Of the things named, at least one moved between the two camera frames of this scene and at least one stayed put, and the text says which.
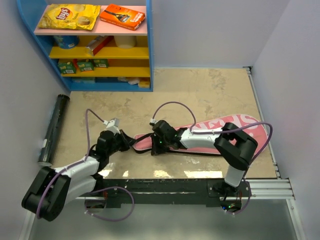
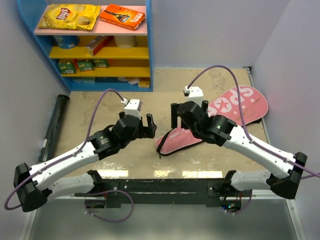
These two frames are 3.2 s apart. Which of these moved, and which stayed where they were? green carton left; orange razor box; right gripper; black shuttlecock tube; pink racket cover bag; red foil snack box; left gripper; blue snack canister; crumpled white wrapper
Moved: pink racket cover bag; left gripper; right gripper
Stayed: crumpled white wrapper; red foil snack box; blue snack canister; orange razor box; green carton left; black shuttlecock tube
